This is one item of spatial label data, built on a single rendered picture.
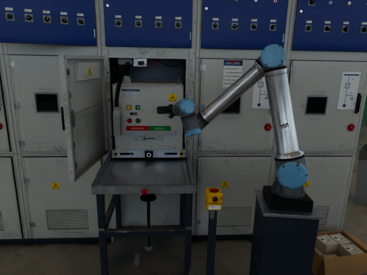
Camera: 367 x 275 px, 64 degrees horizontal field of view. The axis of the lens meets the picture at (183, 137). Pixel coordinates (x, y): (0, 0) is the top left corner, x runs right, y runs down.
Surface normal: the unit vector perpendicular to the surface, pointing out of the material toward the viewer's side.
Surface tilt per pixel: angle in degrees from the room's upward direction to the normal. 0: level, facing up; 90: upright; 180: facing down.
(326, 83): 90
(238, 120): 90
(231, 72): 90
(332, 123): 90
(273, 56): 79
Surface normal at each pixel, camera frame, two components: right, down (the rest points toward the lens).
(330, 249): 0.29, 0.25
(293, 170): -0.28, 0.25
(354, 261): 0.19, -0.11
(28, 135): 0.06, 0.26
